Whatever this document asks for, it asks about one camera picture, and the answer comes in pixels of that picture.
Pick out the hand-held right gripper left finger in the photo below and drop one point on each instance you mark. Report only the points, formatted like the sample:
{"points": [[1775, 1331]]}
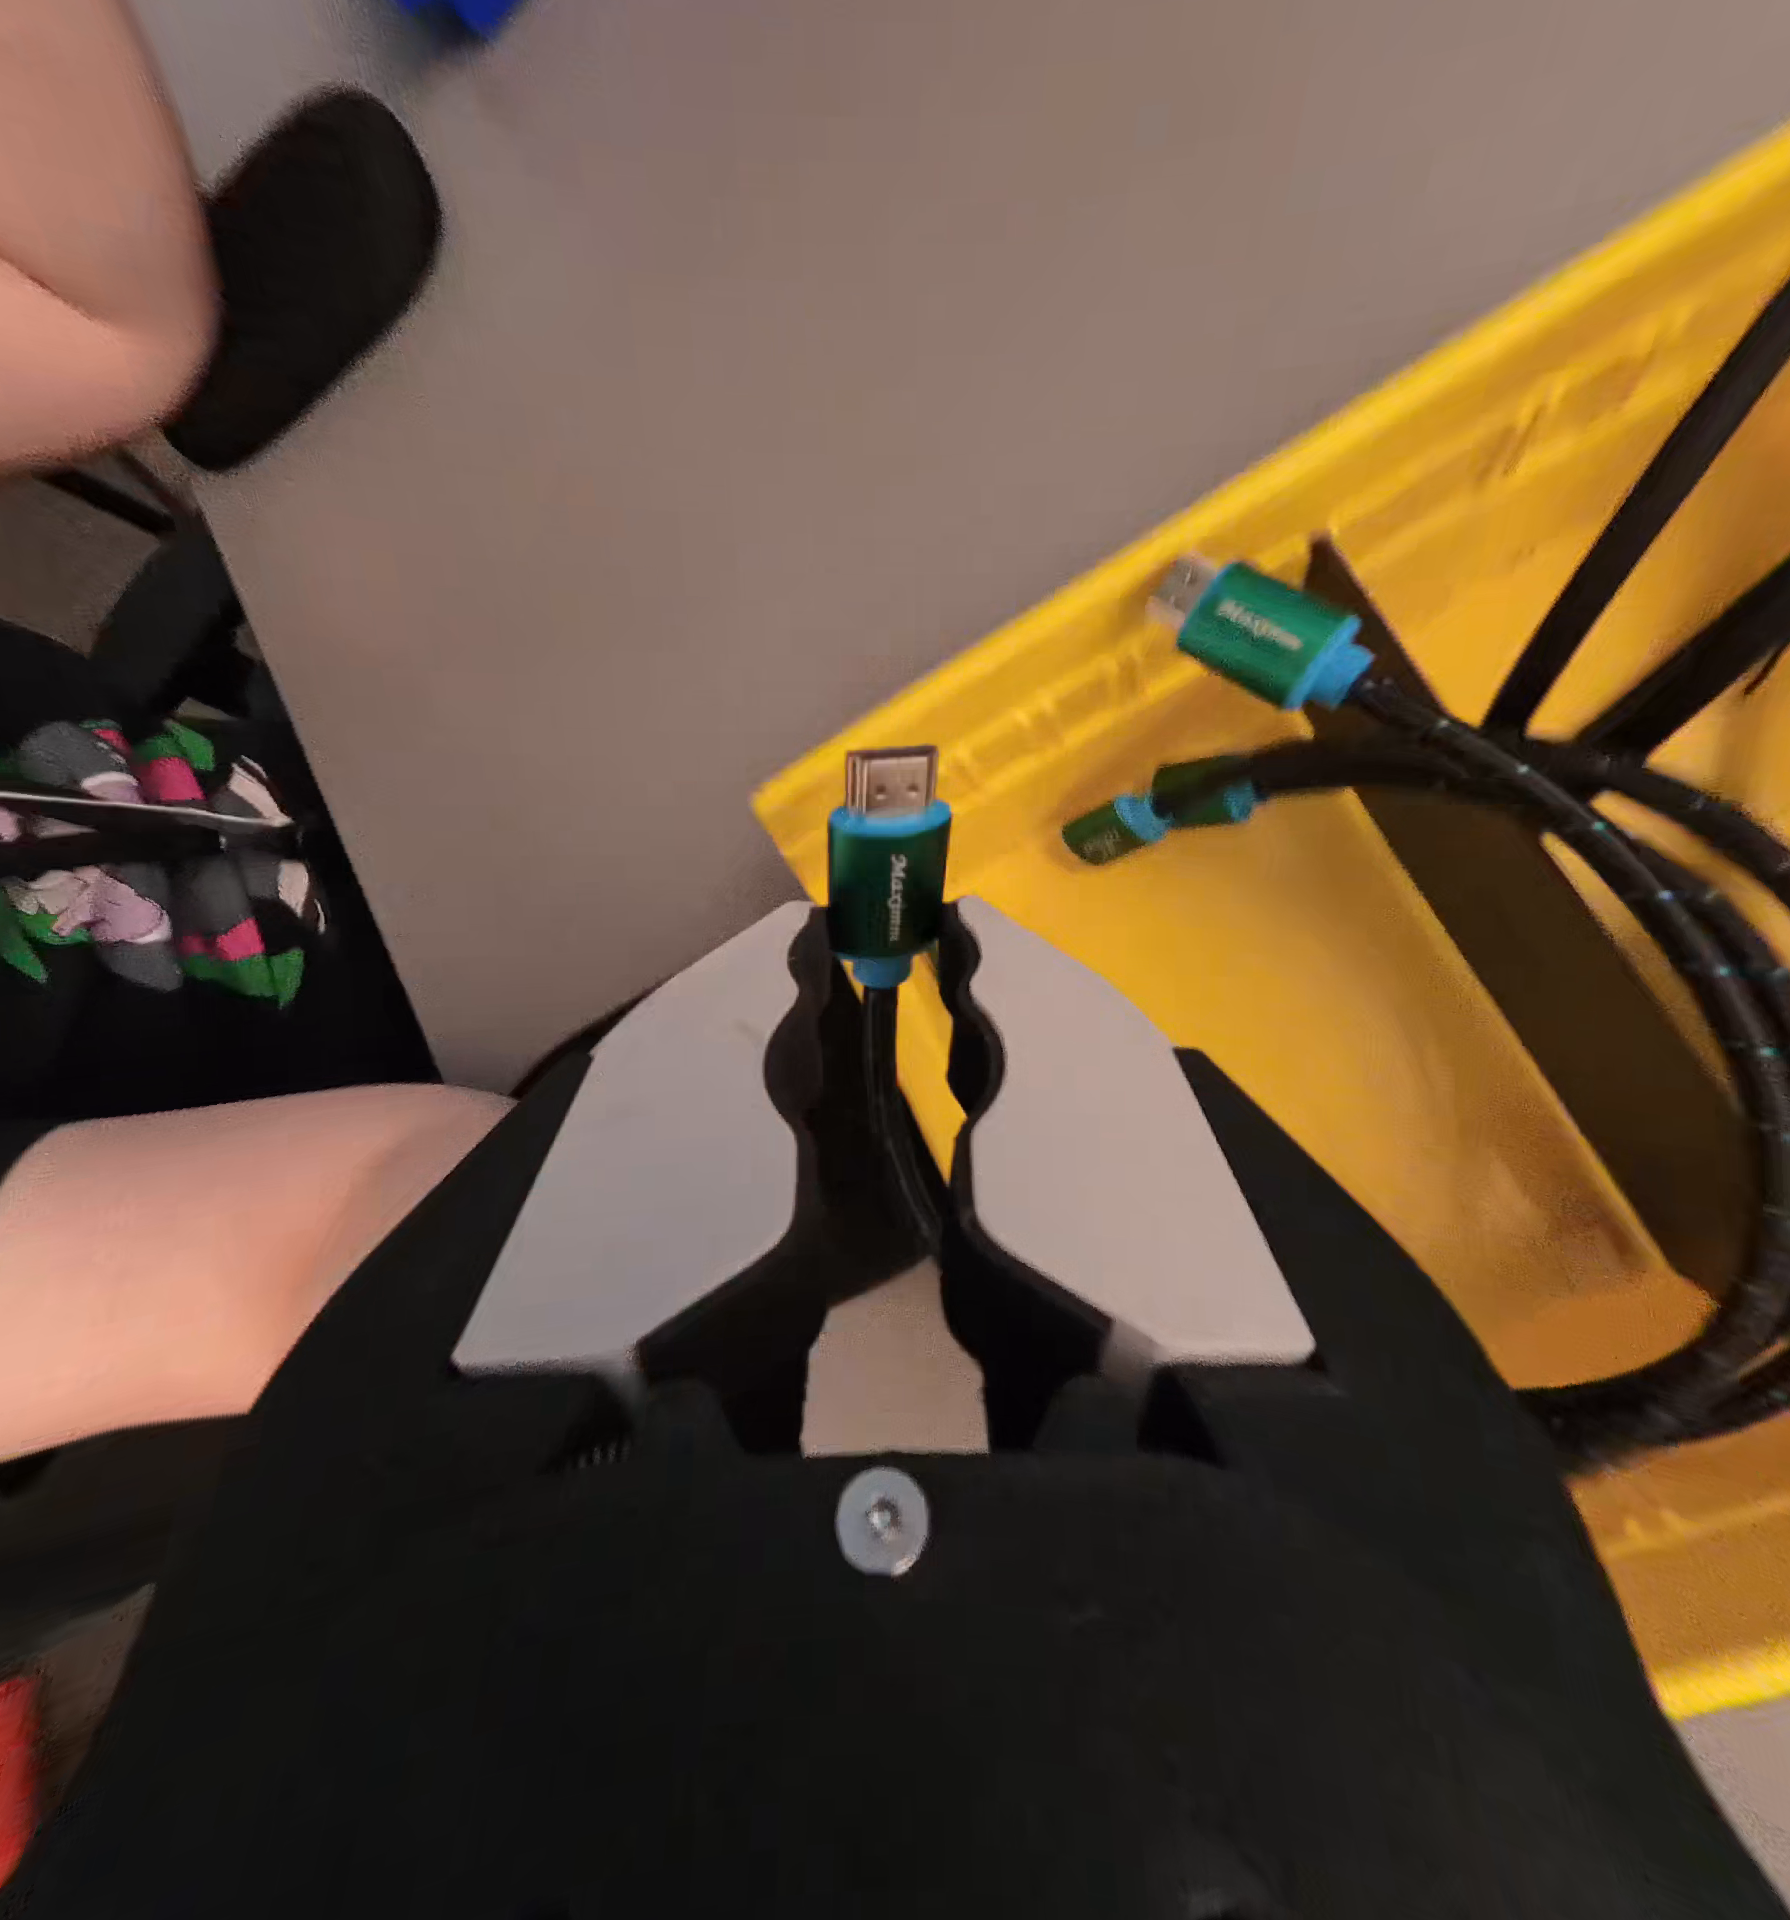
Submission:
{"points": [[626, 1200]]}

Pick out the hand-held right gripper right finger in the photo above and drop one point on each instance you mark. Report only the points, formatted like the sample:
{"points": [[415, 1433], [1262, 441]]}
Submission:
{"points": [[1120, 1200]]}

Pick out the yellow plastic bin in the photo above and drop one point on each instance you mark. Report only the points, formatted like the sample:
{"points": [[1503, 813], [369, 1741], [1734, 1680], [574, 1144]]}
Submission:
{"points": [[1284, 1050]]}

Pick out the person's left forearm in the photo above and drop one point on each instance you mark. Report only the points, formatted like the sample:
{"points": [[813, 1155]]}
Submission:
{"points": [[39, 224]]}

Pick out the person's bare leg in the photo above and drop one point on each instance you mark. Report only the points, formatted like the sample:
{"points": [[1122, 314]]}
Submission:
{"points": [[159, 1274]]}

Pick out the person's colourful printed pants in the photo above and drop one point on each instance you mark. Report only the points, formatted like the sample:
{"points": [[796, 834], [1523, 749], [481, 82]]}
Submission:
{"points": [[130, 899]]}

